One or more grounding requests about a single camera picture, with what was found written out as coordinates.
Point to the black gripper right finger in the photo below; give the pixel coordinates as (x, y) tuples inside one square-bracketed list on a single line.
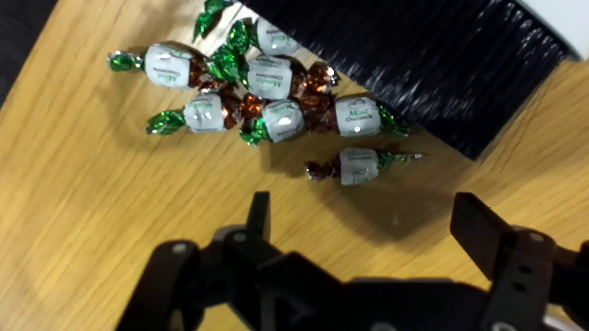
[(526, 282)]

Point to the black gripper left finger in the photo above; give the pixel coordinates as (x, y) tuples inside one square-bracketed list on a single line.
[(244, 288)]

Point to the white hand brush black bristles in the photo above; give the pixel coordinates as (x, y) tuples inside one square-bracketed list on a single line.
[(428, 67)]

